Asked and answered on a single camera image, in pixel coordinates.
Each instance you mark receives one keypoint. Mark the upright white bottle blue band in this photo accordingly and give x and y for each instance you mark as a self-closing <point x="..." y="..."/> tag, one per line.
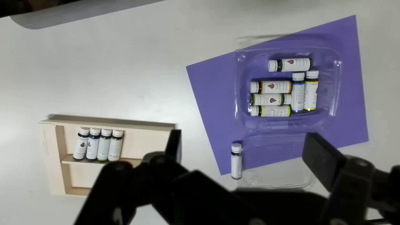
<point x="297" y="91"/>

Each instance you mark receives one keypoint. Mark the wooden shelf box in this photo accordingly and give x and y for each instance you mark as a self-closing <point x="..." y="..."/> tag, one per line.
<point x="71" y="178"/>

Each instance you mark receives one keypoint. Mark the top horizontal white bottle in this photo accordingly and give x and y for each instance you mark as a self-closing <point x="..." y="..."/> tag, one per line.
<point x="294" y="64"/>

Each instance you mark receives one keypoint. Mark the white bottle pale green label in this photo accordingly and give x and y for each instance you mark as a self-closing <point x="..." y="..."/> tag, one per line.
<point x="115" y="145"/>

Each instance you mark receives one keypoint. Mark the purple paper sheet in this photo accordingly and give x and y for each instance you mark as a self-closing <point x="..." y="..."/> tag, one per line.
<point x="221" y="86"/>

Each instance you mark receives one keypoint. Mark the white bottle blue label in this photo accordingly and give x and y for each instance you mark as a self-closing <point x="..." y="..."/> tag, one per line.
<point x="92" y="144"/>

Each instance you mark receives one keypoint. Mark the upright white bottle yellow band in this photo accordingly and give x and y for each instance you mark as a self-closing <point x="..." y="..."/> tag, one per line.
<point x="311" y="85"/>

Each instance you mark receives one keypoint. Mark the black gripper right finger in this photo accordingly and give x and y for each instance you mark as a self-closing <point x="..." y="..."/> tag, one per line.
<point x="346" y="179"/>

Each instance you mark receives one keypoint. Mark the white bottle dark label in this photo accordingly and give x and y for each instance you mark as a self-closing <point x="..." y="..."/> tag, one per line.
<point x="81" y="144"/>

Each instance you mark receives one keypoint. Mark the horizontal white bottle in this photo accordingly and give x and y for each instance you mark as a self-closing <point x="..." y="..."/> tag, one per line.
<point x="270" y="111"/>
<point x="270" y="86"/>
<point x="270" y="99"/>
<point x="294" y="64"/>

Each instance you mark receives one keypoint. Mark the bottom horizontal white bottle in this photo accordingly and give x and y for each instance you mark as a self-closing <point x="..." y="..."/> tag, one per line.
<point x="270" y="111"/>

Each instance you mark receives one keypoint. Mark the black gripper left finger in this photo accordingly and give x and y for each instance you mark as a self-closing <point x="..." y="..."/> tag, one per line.
<point x="121" y="188"/>

